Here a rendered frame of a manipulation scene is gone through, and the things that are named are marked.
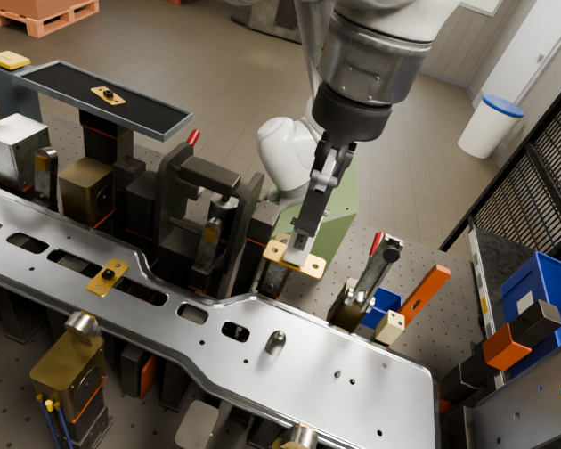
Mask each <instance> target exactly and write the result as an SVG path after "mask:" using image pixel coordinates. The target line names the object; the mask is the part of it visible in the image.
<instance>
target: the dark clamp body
mask: <svg viewBox="0 0 561 449"><path fill-rule="evenodd" d="M156 179H157V173H156V172H154V171H152V170H146V171H145V172H143V173H142V174H141V175H140V176H139V177H137V178H136V179H135V180H134V181H133V182H131V183H130V184H129V185H128V186H127V187H126V230H127V231H129V232H130V243H131V244H133V245H135V246H137V247H138V248H140V249H141V250H142V251H143V252H144V254H145V256H146V259H147V262H148V264H149V267H150V270H151V271H152V273H153V274H155V275H156V276H157V265H158V253H159V247H157V246H154V245H152V238H153V224H154V208H155V194H156ZM130 295H132V296H134V297H136V298H139V299H141V300H144V301H146V302H148V303H151V301H152V300H153V299H154V298H155V290H152V289H149V288H147V287H145V286H142V285H141V284H139V283H136V282H133V286H132V288H131V289H130Z"/></svg>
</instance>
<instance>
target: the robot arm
mask: <svg viewBox="0 0 561 449"><path fill-rule="evenodd" d="M460 1H461V0H294V3H295V7H296V12H297V21H298V26H299V31H300V36H301V40H302V45H303V50H304V55H305V64H306V68H307V73H308V77H309V83H310V87H311V92H312V95H311V96H310V97H309V99H308V102H307V105H306V110H305V115H304V116H303V117H302V118H301V119H300V120H297V121H292V119H291V118H285V117H280V118H272V119H270V120H269V121H267V122H266V123H264V124H263V125H262V126H261V127H260V128H259V130H258V132H257V139H256V143H257V149H258V153H259V156H260V159H261V161H262V163H263V165H264V168H265V170H266V172H267V173H268V175H269V177H270V178H271V179H272V181H273V182H274V184H275V185H276V187H277V189H276V190H274V191H273V192H270V193H269V194H268V195H267V197H268V198H267V199H268V200H269V201H274V200H280V202H279V204H278V206H279V207H282V211H283V210H285V209H287V208H290V207H293V206H296V205H298V204H300V203H303V204H302V207H301V209H300V212H299V215H298V218H295V217H293V218H292V220H291V222H290V224H291V225H294V227H293V230H292V233H291V235H290V238H289V243H288V245H287V247H286V250H285V253H284V256H283V260H285V261H288V262H290V263H292V264H294V265H298V266H301V267H304V265H305V261H306V259H307V257H308V255H309V252H310V250H311V247H312V245H313V242H314V240H315V237H316V235H317V232H318V231H319V228H320V225H321V221H322V219H323V217H322V216H328V214H329V209H327V208H326V206H327V204H328V201H329V197H330V195H331V193H332V191H333V189H334V188H338V187H339V184H340V182H341V179H342V177H343V174H344V173H345V171H346V169H347V168H349V166H350V164H351V162H352V159H353V157H354V151H355V149H356V146H357V144H358V142H370V141H374V140H376V139H378V138H379V137H380V136H381V135H382V133H383V130H384V128H385V126H386V123H387V121H388V119H389V117H390V115H391V112H392V110H393V108H394V104H396V103H399V102H402V101H404V100H405V98H406V97H407V96H408V94H409V91H410V89H411V87H412V85H413V83H414V81H415V79H416V76H417V75H418V73H419V70H420V68H421V66H422V64H423V61H424V60H425V58H426V56H427V55H428V54H429V52H430V49H431V44H432V43H433V41H434V39H435V37H436V35H437V33H438V31H439V29H440V28H441V26H442V25H443V24H444V22H445V21H446V20H447V18H448V17H449V16H450V15H451V13H452V12H453V11H454V10H455V9H456V7H457V6H458V5H459V3H460Z"/></svg>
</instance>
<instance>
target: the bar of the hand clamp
mask: <svg viewBox="0 0 561 449"><path fill-rule="evenodd" d="M402 248H403V240H401V239H399V238H396V237H394V236H392V235H390V234H388V233H385V234H384V236H383V238H382V240H381V241H380V243H379V245H378V247H377V248H376V250H375V252H374V254H373V255H372V257H371V259H370V261H369V263H368V264H367V266H366V268H365V269H364V271H363V273H362V275H361V277H360V279H359V281H358V282H357V283H356V285H355V287H354V292H353V295H352V297H351V299H350V301H349V302H348V304H347V305H348V306H351V305H352V303H353V302H354V300H355V298H356V297H357V295H358V293H359V291H360V290H365V291H367V292H368V293H367V295H366V296H365V301H364V303H362V308H361V311H362V312H364V310H365V309H366V307H367V306H368V304H369V302H370V301H371V299H372V298H373V296H374V294H375V293H376V291H377V290H378V287H379V286H380V284H381V282H382V281H383V280H384V279H385V277H386V275H387V273H388V271H389V270H390V268H391V267H392V265H393V263H394V262H396V261H398V259H399V258H400V252H401V251H402Z"/></svg>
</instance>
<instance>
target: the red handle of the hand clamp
mask: <svg viewBox="0 0 561 449"><path fill-rule="evenodd" d="M383 236H384V233H382V232H379V233H376V235H375V238H374V241H373V243H372V245H371V248H370V253H369V259H368V262H367V264H368V263H369V261H370V259H371V257H372V255H373V254H374V252H375V250H376V248H377V247H378V245H379V243H380V241H381V240H382V238H383ZM366 266H367V265H366ZM366 292H367V291H365V290H360V291H359V293H358V295H357V297H356V298H355V300H354V301H355V302H356V303H359V304H362V303H364V301H365V295H366Z"/></svg>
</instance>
